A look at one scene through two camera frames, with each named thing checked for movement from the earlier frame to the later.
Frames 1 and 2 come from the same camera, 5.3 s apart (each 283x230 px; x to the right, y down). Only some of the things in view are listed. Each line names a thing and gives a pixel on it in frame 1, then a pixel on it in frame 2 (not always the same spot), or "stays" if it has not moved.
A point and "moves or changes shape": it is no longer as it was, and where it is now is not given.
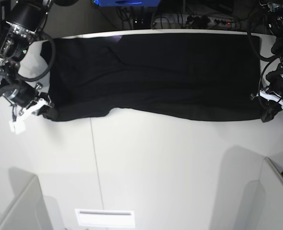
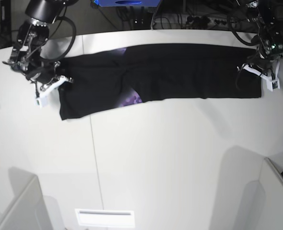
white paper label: x=105 y=218 stays
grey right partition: x=268 y=203 stays
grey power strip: x=189 y=21 stays
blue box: x=113 y=3 stays
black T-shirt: x=197 y=76 moves or changes shape
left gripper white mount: x=17 y=125 -> x=41 y=101
